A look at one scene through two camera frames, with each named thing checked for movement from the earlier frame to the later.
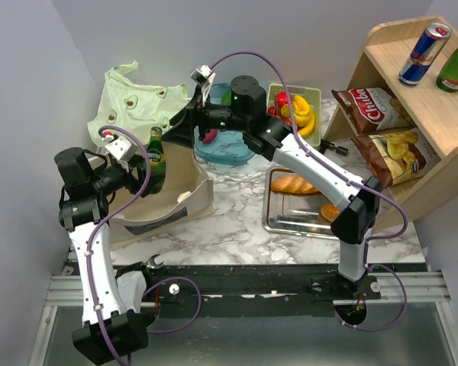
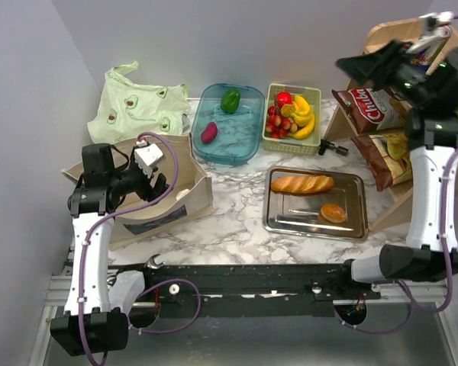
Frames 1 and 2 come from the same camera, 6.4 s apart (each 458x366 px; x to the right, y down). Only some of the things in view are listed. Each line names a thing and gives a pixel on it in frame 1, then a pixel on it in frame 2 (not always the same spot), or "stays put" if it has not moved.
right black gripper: x=183 y=123 -> x=377 y=65
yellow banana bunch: x=303 y=116 stays put
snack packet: x=401 y=155 stays put
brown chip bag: x=371 y=110 stays put
